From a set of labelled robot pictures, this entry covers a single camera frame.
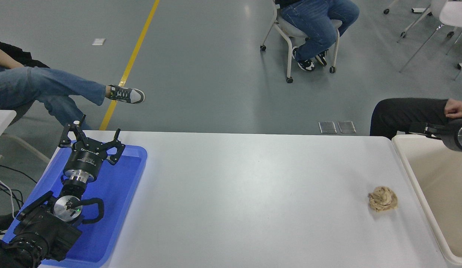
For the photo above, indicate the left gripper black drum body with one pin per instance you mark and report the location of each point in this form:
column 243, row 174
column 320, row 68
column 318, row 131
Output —
column 85, row 159

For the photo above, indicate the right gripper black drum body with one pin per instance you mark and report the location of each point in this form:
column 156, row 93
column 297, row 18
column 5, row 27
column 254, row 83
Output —
column 451, row 136

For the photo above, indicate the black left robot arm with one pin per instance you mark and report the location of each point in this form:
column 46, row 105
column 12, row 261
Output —
column 41, row 230

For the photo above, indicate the person's forearm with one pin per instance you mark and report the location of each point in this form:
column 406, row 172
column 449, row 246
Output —
column 5, row 59

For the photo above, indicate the person's hand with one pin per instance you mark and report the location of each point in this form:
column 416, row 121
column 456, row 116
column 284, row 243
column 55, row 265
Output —
column 458, row 108

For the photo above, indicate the person in dark trousers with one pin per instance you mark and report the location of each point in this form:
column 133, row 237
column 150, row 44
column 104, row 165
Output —
column 398, row 115

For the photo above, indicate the blue plastic tray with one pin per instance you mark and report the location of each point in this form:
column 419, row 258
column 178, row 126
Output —
column 119, row 193

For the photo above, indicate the large pale bin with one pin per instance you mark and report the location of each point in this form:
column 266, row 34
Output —
column 436, row 193

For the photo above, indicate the person with crossed legs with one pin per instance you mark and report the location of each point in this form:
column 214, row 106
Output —
column 48, row 83

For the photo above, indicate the white side table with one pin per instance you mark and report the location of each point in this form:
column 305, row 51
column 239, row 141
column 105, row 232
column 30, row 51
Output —
column 2, row 121

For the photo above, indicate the crumpled tan paper ball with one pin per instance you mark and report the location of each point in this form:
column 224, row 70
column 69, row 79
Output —
column 383, row 199

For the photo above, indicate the black power adapter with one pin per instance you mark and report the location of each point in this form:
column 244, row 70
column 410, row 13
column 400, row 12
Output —
column 2, row 221

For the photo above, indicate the white seat chair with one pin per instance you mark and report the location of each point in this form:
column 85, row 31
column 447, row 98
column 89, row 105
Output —
column 454, row 15

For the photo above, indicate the chair leg with castor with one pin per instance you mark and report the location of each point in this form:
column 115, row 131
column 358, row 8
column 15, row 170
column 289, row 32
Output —
column 386, row 12

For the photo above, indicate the person seated on chair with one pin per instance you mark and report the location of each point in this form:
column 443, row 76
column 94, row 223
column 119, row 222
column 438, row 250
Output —
column 313, row 18

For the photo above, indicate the grey seat wheeled chair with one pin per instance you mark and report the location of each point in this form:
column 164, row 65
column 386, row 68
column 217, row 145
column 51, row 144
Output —
column 290, row 29

